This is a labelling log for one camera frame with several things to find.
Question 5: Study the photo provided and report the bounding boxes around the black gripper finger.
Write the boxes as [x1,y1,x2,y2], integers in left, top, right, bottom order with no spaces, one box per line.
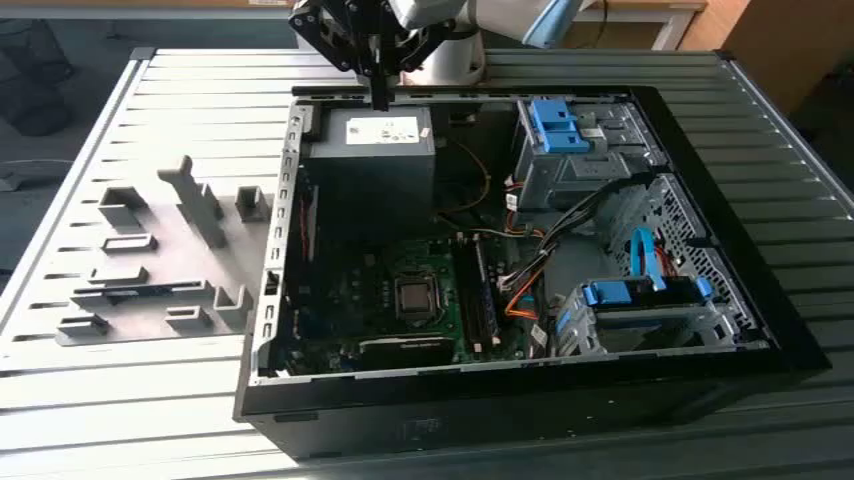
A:
[380,21,469,112]
[286,0,384,112]

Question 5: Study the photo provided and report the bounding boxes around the black RAM slot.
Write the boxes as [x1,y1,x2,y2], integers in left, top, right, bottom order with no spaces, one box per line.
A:
[459,234,479,354]
[451,234,472,355]
[465,234,485,353]

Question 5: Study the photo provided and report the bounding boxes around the grey power supply unit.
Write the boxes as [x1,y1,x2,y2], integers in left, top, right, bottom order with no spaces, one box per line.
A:
[300,106,440,242]

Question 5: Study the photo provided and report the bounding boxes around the blue plastic drive latch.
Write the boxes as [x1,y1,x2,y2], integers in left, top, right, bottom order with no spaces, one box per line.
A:
[529,99,596,155]

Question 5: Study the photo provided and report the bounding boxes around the grey metal optical bay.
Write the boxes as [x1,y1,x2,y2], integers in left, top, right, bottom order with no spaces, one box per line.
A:
[511,99,669,212]

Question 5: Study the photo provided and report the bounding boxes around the white desk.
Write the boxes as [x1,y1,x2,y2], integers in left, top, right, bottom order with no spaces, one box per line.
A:
[572,0,708,51]

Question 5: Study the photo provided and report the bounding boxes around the green motherboard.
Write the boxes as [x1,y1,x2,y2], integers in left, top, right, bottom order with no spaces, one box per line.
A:
[285,233,535,374]

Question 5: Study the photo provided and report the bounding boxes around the grey parts rack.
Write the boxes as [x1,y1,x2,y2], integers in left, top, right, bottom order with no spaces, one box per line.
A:
[52,154,278,349]

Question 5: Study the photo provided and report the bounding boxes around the silver CPU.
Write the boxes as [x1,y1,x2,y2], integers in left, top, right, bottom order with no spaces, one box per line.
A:
[397,281,436,314]

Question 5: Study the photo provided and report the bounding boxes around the metal socket cover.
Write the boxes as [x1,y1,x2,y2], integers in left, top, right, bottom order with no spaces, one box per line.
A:
[392,273,444,324]

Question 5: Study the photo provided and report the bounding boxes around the wooden cabinet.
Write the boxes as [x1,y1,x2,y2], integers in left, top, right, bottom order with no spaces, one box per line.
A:
[679,0,854,117]

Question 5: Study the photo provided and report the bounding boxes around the hard disk in blue carrier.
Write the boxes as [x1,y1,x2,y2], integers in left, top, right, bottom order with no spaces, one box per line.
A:
[577,276,713,307]

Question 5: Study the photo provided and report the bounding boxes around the black graphics card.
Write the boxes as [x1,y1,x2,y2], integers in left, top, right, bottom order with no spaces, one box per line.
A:
[356,333,456,372]

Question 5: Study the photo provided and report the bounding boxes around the grey metal disk bay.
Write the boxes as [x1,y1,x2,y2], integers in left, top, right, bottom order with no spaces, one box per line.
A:
[551,287,739,358]

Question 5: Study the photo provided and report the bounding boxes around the black PC case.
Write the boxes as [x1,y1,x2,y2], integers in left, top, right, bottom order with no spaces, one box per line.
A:
[230,83,834,462]

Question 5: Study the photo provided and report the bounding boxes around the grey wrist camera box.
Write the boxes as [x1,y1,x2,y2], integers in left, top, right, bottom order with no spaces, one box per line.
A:
[388,0,468,31]

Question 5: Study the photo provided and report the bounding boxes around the thin orange wire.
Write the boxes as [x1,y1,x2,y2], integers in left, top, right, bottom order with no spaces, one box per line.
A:
[436,139,493,214]

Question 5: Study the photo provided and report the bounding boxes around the coloured power wire bundle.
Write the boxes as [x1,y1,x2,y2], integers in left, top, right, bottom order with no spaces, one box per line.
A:
[465,226,545,244]

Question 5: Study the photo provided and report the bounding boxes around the black wire bundle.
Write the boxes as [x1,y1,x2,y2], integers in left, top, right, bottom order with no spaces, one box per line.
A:
[497,171,652,294]

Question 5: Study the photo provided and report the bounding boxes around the orange wire bundle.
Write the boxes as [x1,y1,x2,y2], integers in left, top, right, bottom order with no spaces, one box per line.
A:
[503,263,541,321]

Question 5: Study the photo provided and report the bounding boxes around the blue data cable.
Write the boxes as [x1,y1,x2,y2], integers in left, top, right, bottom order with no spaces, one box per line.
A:
[628,226,668,292]

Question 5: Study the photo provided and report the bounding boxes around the red data cable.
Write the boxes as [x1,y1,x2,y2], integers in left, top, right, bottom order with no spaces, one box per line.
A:
[653,243,677,279]

